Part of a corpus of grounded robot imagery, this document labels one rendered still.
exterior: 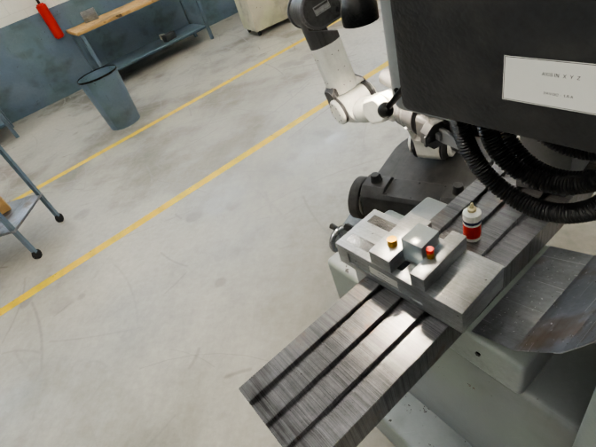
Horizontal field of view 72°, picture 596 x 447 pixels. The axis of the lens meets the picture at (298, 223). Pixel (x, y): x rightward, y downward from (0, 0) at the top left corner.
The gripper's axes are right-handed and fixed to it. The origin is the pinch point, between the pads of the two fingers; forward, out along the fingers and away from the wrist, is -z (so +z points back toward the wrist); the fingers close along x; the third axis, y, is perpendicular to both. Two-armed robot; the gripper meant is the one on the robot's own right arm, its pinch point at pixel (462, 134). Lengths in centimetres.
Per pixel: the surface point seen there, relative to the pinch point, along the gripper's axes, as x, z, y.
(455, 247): -9.5, -8.7, 19.2
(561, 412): -6, -35, 50
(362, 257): -24.9, 4.7, 23.2
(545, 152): 25.1, 1.9, 18.3
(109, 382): -143, 101, 123
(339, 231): -14, 50, 55
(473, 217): 1.0, -1.8, 21.9
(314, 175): 23, 190, 124
